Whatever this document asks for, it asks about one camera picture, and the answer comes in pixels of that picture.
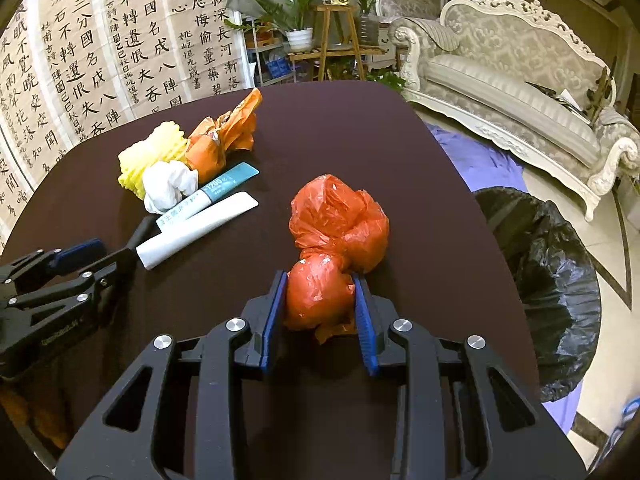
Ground row of calligraphy scrolls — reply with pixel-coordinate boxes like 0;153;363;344
0;0;253;251

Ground person's left hand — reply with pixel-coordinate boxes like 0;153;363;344
0;384;69;453

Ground metal shelf rack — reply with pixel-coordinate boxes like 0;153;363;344
245;25;296;86

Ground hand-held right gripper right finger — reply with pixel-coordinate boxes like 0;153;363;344
350;275;588;480

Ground yellow foam net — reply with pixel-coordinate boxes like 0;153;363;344
118;121;191;201

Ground teal and white tube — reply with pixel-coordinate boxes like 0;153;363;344
156;162;261;233

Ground ornate white sofa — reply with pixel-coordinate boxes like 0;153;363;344
390;0;640;222

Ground white plastic bag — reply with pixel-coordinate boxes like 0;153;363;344
142;161;200;215

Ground blue box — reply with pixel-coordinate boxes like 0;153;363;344
267;55;294;79

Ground low leafy plant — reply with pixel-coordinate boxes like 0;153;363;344
365;67;406;93

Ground ornate white armchair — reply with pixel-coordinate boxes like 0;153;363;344
375;0;446;26

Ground plain white tube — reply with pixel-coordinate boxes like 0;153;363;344
136;191;260;271

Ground orange plastic bag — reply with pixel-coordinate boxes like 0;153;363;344
186;87;263;173

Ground wooden plant stand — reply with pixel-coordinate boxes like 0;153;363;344
290;4;391;82

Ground black bag lined bin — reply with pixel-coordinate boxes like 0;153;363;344
472;187;602;403

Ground red plastic bag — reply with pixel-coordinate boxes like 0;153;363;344
284;174;391;343

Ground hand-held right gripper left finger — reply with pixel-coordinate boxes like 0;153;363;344
55;269;290;480

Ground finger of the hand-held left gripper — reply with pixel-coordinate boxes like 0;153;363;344
0;247;140;322
0;238;107;292

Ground green plant white pot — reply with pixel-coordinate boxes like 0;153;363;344
225;0;321;53

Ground dark wooden figurine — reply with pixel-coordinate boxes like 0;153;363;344
587;67;617;121

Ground loose papers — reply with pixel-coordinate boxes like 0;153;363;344
525;80;592;121

